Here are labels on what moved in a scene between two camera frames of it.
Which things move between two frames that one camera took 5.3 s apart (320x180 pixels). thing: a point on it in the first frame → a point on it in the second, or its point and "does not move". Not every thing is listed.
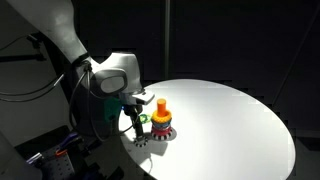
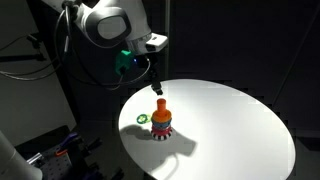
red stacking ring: x=161 y=132 does not move
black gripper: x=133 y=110 → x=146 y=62
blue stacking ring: x=161 y=125 does not move
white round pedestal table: x=219 y=133 does not move
